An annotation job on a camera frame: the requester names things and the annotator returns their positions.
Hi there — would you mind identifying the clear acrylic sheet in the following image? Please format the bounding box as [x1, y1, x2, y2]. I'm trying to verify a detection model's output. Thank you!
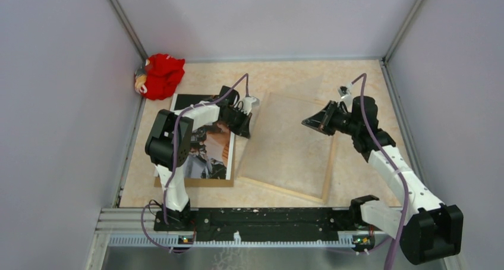
[236, 73, 335, 200]

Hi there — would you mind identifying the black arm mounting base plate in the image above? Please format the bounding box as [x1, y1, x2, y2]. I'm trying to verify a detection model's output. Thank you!
[153, 207, 378, 243]

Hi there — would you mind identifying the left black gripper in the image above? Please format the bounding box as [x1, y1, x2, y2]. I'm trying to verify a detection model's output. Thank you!
[221, 107, 252, 139]

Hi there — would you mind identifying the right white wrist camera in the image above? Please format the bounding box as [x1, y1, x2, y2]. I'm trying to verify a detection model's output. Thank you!
[337, 83, 353, 101]

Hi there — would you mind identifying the light wooden picture frame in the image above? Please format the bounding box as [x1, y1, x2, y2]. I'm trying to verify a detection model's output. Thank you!
[236, 93, 339, 205]

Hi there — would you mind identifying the aluminium front rail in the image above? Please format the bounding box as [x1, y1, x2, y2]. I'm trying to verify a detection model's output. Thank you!
[87, 205, 390, 269]

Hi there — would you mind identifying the red cloth doll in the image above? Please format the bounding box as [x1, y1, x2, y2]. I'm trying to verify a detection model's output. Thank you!
[134, 54, 185, 101]

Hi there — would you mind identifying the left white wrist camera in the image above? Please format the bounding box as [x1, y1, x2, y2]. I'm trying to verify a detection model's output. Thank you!
[239, 96, 260, 115]

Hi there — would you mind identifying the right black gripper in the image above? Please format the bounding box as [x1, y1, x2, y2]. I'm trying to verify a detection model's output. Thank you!
[302, 101, 360, 136]

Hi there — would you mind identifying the brown cardboard backing board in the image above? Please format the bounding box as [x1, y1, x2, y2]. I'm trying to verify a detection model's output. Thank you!
[154, 99, 237, 188]

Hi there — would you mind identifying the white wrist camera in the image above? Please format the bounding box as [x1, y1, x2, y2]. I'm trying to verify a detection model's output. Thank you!
[337, 83, 353, 101]
[239, 96, 260, 115]

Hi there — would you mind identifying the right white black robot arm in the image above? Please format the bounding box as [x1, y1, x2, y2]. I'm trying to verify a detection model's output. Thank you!
[301, 96, 464, 265]

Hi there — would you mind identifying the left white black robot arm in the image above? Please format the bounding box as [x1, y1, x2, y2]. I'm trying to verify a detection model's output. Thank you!
[145, 86, 260, 230]

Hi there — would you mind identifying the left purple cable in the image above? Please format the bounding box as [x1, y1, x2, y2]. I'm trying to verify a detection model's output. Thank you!
[140, 73, 251, 255]

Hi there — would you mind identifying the printed photo with white border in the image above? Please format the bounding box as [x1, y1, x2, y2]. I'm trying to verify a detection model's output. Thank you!
[171, 94, 234, 186]

